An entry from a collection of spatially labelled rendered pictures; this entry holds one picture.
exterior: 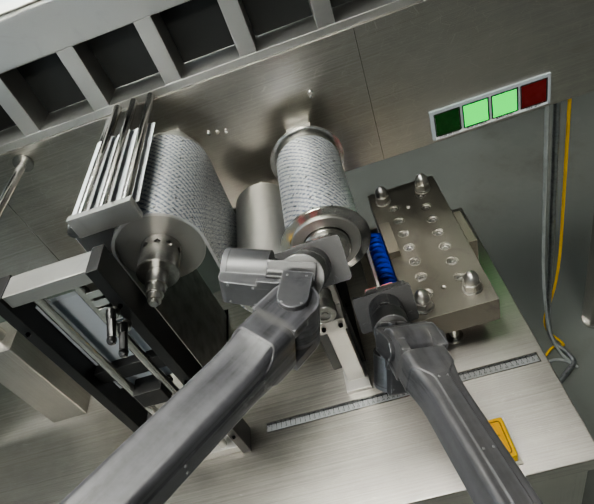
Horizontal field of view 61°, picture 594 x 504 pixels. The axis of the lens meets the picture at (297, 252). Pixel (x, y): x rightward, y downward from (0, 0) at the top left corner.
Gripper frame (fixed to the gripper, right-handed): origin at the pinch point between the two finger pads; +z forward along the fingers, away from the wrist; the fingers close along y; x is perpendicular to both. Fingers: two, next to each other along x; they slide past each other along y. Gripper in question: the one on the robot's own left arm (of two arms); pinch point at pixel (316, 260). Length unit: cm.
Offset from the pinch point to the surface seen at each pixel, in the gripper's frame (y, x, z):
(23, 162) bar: -53, 35, 16
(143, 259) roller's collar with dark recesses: -23.5, 8.4, -7.9
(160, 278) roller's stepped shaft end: -21.6, 4.9, -8.8
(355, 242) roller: 6.4, 0.6, 4.1
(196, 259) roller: -19.0, 6.0, 1.1
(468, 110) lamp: 36, 18, 33
